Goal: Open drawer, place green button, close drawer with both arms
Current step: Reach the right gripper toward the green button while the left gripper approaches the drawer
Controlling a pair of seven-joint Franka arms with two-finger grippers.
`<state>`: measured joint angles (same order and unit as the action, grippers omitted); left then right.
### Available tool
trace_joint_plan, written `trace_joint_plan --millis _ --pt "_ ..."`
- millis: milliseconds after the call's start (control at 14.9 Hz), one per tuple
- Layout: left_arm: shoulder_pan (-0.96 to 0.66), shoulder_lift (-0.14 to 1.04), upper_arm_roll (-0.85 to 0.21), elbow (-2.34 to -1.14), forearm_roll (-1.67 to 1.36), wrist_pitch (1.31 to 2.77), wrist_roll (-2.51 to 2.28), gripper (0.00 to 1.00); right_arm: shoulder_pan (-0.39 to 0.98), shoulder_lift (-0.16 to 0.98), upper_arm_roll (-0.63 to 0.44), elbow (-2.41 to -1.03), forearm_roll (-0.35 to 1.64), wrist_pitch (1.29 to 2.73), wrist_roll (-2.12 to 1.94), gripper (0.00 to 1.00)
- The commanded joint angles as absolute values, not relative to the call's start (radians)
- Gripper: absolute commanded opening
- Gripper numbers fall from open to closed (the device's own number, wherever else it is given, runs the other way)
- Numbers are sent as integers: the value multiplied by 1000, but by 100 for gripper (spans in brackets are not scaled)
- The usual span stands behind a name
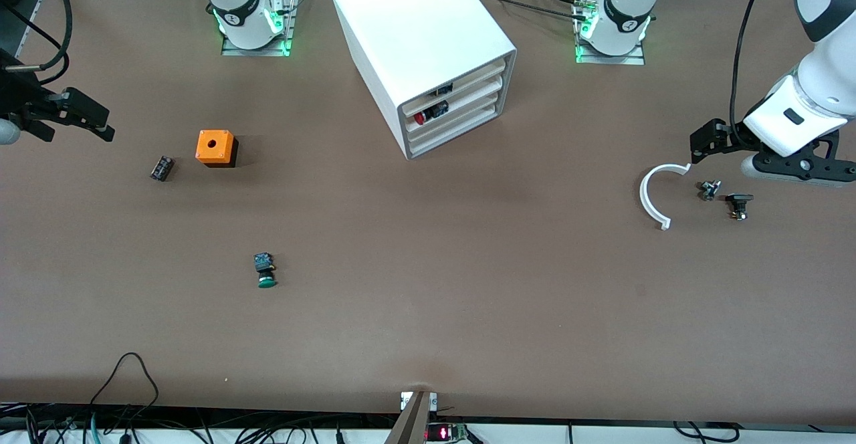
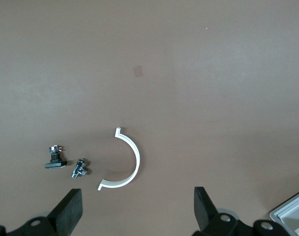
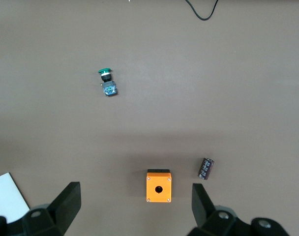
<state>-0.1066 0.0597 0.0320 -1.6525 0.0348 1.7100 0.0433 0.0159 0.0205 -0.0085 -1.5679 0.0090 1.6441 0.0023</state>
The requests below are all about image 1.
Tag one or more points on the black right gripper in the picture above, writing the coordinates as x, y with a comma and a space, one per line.
21, 94

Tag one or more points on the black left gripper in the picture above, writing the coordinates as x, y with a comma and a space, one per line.
727, 136

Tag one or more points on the green push button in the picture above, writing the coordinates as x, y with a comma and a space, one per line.
265, 271

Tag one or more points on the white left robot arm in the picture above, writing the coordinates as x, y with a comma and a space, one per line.
822, 76

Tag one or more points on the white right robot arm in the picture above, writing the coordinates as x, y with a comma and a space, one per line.
234, 3

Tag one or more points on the orange button box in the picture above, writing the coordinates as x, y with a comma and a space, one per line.
214, 144

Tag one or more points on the red push button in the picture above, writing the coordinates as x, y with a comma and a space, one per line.
431, 112

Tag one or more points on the white curved plastic piece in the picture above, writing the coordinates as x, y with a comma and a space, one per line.
645, 196

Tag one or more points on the small black connector block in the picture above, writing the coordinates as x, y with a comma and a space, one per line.
162, 168

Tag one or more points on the small blue electronic component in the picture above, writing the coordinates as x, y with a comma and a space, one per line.
443, 88

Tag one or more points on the small device with red light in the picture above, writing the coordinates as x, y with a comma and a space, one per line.
443, 432

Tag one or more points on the small metal switch component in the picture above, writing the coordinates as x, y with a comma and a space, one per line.
709, 190

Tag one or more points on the small black switch component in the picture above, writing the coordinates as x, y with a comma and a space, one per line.
739, 202

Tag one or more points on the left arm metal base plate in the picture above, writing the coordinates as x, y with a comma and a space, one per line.
622, 60

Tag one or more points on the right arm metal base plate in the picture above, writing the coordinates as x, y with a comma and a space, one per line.
254, 52

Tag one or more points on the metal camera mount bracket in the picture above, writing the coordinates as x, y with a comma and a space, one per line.
411, 424

